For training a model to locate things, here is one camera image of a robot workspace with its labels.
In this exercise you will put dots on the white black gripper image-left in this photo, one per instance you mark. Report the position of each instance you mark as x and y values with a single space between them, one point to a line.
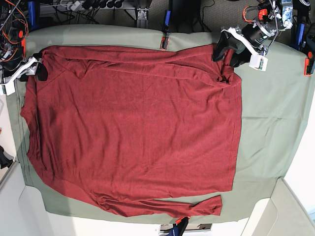
32 66

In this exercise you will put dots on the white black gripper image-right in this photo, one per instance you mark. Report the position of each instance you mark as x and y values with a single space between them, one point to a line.
232 38

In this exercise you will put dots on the red long-sleeve T-shirt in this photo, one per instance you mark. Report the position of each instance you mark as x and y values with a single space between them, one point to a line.
135 131

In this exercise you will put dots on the orange black clamp left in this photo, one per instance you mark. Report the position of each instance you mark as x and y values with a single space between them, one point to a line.
22 37

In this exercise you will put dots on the orange black clamp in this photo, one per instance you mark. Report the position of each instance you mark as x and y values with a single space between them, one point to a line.
309 65
22 37
179 227
164 42

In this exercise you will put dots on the white power strip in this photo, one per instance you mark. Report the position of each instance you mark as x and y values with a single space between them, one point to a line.
72 6

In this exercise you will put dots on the green table cloth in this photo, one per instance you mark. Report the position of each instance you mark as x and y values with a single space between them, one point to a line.
276 107

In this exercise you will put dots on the orange black clamp top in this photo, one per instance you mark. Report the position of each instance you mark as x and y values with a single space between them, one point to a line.
164 42

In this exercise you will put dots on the orange black clamp right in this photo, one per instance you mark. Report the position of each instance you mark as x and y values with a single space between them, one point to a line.
309 65

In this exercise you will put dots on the white bin left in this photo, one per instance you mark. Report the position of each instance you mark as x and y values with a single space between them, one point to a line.
22 212

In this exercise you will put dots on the white bin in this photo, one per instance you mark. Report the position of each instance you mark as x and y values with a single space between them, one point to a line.
282 214
22 212

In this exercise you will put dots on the white bin right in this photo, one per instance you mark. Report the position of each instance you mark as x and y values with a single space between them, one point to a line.
282 214

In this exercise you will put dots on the orange black clamp bottom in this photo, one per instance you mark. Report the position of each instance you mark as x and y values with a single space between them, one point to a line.
179 227

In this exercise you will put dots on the white camera box image-right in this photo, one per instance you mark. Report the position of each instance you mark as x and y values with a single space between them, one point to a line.
258 62

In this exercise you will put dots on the white camera box image-left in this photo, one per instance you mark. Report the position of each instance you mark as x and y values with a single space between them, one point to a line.
7 89

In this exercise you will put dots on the blue clamp handle left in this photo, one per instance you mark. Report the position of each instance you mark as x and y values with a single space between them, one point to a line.
34 13

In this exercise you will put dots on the blue clamp handle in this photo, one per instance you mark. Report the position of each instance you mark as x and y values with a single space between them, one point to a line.
34 13
297 36
165 27

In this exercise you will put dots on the blue clamp handle right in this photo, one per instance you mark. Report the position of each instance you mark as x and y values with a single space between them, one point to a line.
297 36

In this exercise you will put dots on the blue clamp handle top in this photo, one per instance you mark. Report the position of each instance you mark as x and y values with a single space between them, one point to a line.
165 27

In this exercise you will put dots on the metal table leg bracket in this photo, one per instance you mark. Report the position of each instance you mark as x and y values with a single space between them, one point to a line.
140 16

